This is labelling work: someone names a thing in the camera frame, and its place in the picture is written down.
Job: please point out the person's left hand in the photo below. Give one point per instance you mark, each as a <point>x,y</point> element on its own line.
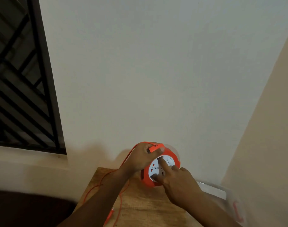
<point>136,158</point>

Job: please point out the person's left thumb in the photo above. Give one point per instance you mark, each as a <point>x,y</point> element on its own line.
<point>156,154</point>

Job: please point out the window with black grille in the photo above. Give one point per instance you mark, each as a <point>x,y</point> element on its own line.
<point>18,80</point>

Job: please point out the person's right forearm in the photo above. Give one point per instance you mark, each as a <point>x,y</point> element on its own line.
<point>205,210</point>

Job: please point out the person's right thumb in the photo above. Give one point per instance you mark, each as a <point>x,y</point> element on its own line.
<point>157,178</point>

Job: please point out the dark brown furniture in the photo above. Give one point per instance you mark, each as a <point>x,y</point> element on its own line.
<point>28,210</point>

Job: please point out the clear plastic storage box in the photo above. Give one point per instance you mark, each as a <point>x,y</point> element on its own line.
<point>229,198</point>

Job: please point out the person's left forearm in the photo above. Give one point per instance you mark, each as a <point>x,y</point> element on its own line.
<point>99,200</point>

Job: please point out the person's right hand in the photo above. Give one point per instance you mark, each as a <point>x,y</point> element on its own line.
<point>181,186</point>

